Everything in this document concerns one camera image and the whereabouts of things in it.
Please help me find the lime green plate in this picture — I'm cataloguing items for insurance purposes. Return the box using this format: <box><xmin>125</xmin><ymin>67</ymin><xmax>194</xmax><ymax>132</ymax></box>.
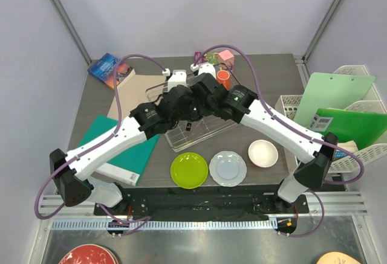
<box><xmin>170</xmin><ymin>152</ymin><xmax>209</xmax><ymax>189</ymax></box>

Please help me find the light blue scalloped plate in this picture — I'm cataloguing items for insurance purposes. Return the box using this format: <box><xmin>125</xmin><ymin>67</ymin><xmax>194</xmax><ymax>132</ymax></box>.
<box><xmin>209</xmin><ymin>151</ymin><xmax>247</xmax><ymax>187</ymax></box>

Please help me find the orange white bowl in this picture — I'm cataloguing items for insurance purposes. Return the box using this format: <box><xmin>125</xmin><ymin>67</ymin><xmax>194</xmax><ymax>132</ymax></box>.
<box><xmin>248</xmin><ymin>140</ymin><xmax>278</xmax><ymax>168</ymax></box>

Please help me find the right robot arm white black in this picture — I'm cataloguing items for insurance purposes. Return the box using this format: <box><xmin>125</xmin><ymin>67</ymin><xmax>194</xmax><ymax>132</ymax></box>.
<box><xmin>189</xmin><ymin>73</ymin><xmax>337</xmax><ymax>213</ymax></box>

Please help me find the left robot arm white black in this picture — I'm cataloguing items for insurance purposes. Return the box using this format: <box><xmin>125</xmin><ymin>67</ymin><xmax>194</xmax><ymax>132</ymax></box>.
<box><xmin>50</xmin><ymin>85</ymin><xmax>198</xmax><ymax>215</ymax></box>

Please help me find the orange mug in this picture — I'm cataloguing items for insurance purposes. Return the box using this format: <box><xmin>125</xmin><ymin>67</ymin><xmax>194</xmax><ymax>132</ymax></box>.
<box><xmin>216</xmin><ymin>69</ymin><xmax>231</xmax><ymax>90</ymax></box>

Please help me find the beige cardboard sheet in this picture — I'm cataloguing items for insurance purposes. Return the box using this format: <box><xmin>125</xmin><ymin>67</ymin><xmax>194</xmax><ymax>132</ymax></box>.
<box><xmin>117</xmin><ymin>74</ymin><xmax>165</xmax><ymax>117</ymax></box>

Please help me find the purple green book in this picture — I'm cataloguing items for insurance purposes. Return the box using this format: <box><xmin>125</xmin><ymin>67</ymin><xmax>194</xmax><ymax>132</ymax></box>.
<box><xmin>193</xmin><ymin>52</ymin><xmax>218</xmax><ymax>65</ymax></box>

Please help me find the pink cube box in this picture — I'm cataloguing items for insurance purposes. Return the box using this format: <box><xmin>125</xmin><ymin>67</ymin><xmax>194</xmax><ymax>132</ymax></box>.
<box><xmin>218</xmin><ymin>50</ymin><xmax>235</xmax><ymax>69</ymax></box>

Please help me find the teal hardcover book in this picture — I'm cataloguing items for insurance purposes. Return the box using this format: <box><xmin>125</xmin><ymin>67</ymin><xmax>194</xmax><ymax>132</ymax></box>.
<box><xmin>78</xmin><ymin>115</ymin><xmax>159</xmax><ymax>186</ymax></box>

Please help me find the blue sunset cover book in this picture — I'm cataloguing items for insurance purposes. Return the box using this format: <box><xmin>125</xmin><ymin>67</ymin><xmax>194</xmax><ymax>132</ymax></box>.
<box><xmin>88</xmin><ymin>53</ymin><xmax>135</xmax><ymax>89</ymax></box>

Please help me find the light green clipboard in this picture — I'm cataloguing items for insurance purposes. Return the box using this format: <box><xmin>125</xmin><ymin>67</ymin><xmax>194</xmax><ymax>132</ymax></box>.
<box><xmin>293</xmin><ymin>72</ymin><xmax>376</xmax><ymax>127</ymax></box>

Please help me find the blue white book in organizer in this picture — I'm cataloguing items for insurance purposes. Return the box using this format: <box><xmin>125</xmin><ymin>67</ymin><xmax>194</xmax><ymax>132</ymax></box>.
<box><xmin>334</xmin><ymin>140</ymin><xmax>360</xmax><ymax>161</ymax></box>

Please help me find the white plastic file organizer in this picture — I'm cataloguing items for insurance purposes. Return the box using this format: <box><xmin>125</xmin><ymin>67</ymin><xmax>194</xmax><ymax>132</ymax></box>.
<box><xmin>304</xmin><ymin>64</ymin><xmax>387</xmax><ymax>174</ymax></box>

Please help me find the dark green folder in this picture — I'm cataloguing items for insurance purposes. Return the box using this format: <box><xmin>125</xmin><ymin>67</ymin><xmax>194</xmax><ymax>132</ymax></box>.
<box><xmin>308</xmin><ymin>108</ymin><xmax>386</xmax><ymax>150</ymax></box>

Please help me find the red round plate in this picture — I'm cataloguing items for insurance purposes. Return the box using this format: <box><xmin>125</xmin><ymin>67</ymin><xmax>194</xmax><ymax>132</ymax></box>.
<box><xmin>59</xmin><ymin>244</ymin><xmax>119</xmax><ymax>264</ymax></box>

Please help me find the tan round object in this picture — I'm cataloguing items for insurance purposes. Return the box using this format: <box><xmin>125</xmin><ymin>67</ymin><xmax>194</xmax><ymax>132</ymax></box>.
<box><xmin>316</xmin><ymin>251</ymin><xmax>360</xmax><ymax>264</ymax></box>

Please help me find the metal wire dish rack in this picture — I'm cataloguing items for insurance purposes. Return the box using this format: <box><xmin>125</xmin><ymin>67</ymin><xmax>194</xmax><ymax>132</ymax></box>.
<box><xmin>146</xmin><ymin>63</ymin><xmax>241</xmax><ymax>152</ymax></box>

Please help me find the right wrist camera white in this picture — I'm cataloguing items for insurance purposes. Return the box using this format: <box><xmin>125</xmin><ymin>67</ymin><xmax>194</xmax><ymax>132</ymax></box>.
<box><xmin>190</xmin><ymin>62</ymin><xmax>216</xmax><ymax>79</ymax></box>

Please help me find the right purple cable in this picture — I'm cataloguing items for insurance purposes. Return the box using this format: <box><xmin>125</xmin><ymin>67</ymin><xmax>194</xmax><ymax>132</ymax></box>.
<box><xmin>193</xmin><ymin>45</ymin><xmax>364</xmax><ymax>238</ymax></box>

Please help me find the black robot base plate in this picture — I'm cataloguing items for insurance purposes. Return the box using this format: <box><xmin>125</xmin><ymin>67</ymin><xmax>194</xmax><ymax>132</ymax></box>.
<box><xmin>93</xmin><ymin>182</ymin><xmax>309</xmax><ymax>221</ymax></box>

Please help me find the slotted cable duct rail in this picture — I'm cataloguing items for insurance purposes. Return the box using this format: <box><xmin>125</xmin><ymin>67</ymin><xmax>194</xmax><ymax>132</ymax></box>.
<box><xmin>51</xmin><ymin>218</ymin><xmax>278</xmax><ymax>231</ymax></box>

